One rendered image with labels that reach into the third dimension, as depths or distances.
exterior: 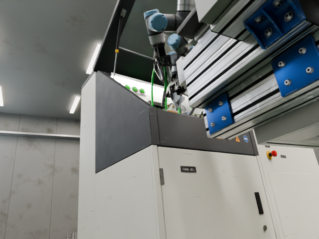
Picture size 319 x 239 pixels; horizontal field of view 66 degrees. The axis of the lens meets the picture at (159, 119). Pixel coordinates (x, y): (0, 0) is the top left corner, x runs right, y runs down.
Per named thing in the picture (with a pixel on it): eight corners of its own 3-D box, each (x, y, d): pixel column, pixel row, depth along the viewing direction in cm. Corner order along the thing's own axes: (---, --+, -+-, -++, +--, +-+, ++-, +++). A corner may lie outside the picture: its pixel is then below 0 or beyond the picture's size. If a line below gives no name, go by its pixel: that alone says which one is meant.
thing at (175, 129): (160, 145, 96) (156, 108, 102) (154, 148, 99) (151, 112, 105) (254, 155, 131) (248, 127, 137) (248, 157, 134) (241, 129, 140)
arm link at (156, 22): (176, 13, 104) (171, 14, 114) (150, 12, 102) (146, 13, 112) (175, 32, 106) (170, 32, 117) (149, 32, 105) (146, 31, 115)
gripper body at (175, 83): (178, 87, 137) (175, 69, 141) (169, 94, 143) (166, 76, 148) (188, 90, 141) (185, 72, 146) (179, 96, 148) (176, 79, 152)
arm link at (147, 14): (143, 12, 112) (141, 13, 119) (149, 36, 116) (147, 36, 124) (160, 7, 112) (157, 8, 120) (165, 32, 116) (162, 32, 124)
